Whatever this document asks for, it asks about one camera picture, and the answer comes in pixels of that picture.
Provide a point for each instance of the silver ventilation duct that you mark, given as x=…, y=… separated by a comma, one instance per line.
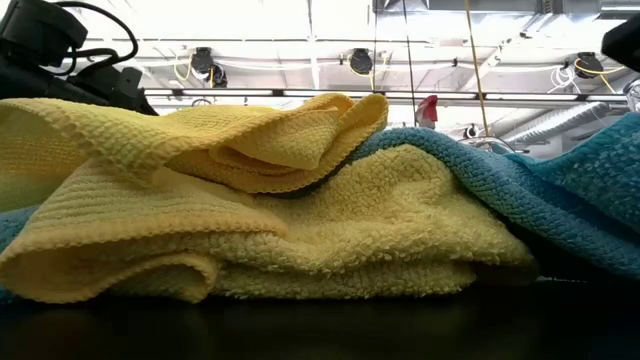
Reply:
x=550, y=125

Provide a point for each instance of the yellow fluffy microfiber towel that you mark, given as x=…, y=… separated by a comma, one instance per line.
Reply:
x=375, y=225

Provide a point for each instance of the yellow waffle microfiber towel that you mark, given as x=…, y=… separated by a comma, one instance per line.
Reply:
x=125, y=130

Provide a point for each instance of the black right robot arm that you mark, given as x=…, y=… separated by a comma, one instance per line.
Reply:
x=625, y=45

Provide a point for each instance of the light blue microfiber towel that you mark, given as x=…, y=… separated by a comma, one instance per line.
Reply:
x=500, y=175

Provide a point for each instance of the long horizontal ceiling rail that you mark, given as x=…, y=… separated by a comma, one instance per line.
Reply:
x=320, y=93

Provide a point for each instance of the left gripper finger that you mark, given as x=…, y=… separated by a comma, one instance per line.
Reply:
x=136, y=90

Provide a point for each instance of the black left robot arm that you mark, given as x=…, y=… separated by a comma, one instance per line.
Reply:
x=35, y=30

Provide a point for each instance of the clear spray bottle red trigger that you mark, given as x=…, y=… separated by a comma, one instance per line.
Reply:
x=429, y=112

